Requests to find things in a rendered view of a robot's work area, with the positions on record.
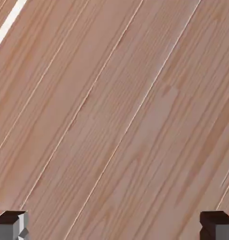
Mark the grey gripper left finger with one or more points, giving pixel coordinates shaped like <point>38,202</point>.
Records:
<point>7,227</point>

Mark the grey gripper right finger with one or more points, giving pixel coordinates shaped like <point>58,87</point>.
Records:
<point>219,227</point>

